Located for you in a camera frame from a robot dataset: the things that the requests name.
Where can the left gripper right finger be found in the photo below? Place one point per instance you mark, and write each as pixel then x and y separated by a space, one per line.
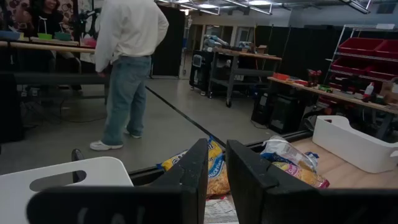
pixel 264 199

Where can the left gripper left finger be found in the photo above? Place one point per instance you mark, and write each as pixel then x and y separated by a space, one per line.
pixel 186 199

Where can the red beef noodle pack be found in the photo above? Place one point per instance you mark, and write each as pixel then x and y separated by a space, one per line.
pixel 219 211

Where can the blue soy sauce noodle pack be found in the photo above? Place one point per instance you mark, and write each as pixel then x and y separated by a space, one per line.
pixel 286 149
pixel 217 165

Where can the white plastic bin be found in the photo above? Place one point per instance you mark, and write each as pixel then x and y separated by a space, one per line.
pixel 351 146
pixel 99 169

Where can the black background robot arm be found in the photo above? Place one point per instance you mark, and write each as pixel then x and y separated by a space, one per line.
pixel 84 15

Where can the black computer tower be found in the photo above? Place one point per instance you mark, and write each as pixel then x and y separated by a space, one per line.
pixel 286 113
pixel 261 109

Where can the grey table clamp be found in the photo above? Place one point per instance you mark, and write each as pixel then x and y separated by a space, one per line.
pixel 77 155

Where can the black equipment cart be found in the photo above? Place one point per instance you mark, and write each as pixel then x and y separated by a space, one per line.
pixel 202 77

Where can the orange box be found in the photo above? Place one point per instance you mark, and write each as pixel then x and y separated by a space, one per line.
pixel 281 76

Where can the green item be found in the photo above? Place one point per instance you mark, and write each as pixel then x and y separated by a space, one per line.
pixel 325 89

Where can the wooden top workbench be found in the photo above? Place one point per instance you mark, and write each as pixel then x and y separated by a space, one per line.
pixel 255 56
pixel 46 47
pixel 348 99

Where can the red tool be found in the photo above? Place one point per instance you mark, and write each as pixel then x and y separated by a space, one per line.
pixel 314 76

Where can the small cardboard box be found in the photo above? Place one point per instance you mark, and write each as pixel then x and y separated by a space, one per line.
pixel 262 49

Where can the white bottle red cap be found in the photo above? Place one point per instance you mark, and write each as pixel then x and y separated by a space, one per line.
pixel 368 90

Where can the red storage bin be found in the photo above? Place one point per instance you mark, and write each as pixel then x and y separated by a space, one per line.
pixel 384 72
pixel 360 46
pixel 388 49
pixel 351 66

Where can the black partition panel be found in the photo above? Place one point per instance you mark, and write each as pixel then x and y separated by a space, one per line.
pixel 171 40

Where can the grey blue robot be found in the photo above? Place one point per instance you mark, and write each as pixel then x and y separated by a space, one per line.
pixel 214 42

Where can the large cardboard box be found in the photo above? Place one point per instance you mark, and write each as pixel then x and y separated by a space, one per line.
pixel 390 93

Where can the person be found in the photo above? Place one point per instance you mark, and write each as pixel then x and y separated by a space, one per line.
pixel 130 31
pixel 46 23

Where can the red container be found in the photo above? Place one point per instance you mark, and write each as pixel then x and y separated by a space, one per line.
pixel 90 42

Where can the black floor cabinet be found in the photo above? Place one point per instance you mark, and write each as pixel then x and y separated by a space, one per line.
pixel 11 109

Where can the teal bowl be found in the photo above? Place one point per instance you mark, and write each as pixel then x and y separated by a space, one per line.
pixel 62 36

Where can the white flat box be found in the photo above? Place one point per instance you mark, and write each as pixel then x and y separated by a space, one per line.
pixel 385 26

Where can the green bowl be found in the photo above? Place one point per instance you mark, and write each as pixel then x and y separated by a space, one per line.
pixel 45 36

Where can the circle patterned fabric panel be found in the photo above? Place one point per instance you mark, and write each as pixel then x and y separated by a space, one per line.
pixel 66 9

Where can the blue tub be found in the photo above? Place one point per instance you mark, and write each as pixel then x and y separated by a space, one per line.
pixel 9 35

